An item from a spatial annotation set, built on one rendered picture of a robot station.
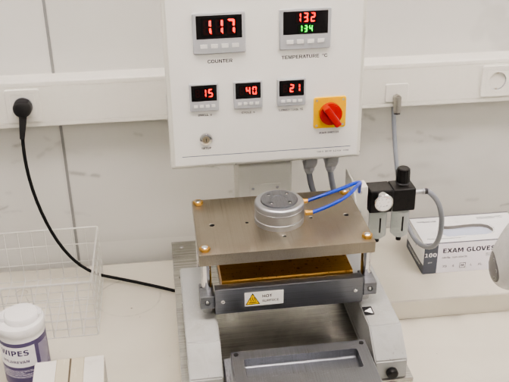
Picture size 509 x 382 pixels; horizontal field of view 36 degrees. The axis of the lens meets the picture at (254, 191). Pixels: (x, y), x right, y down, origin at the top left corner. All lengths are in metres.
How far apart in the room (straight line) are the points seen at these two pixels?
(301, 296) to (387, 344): 0.15
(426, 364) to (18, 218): 0.94
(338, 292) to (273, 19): 0.44
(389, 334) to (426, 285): 0.49
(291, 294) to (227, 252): 0.12
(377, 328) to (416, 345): 0.39
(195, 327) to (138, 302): 0.52
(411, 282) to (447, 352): 0.19
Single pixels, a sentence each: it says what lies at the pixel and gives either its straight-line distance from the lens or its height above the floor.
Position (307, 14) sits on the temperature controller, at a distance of 1.27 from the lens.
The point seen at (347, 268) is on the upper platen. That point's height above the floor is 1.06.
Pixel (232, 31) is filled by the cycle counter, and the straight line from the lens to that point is 1.26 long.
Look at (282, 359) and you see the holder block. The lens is 1.16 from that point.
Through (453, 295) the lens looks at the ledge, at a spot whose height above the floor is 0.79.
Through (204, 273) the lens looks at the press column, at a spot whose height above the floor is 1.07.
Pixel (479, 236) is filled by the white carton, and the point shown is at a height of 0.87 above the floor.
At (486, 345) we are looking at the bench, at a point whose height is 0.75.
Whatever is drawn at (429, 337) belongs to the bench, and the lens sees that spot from 1.62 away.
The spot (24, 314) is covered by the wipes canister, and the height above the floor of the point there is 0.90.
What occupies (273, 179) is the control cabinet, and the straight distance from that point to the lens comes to 1.40.
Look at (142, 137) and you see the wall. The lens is 1.73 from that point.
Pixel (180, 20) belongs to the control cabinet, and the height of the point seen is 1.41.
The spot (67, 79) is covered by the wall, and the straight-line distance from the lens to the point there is 1.64.
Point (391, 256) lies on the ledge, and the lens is 1.78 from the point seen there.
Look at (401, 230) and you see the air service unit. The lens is 1.46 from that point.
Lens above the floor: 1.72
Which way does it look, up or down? 27 degrees down
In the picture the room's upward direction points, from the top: 1 degrees counter-clockwise
